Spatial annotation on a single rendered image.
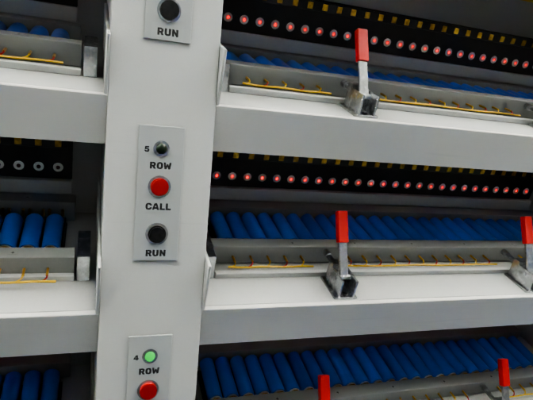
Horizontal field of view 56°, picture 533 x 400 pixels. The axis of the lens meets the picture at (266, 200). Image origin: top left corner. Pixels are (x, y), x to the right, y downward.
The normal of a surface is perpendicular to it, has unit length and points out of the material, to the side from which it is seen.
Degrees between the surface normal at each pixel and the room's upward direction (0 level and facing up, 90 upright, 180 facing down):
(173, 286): 90
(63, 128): 108
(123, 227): 90
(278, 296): 18
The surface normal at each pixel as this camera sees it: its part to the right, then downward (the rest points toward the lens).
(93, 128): 0.28, 0.46
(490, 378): 0.18, -0.89
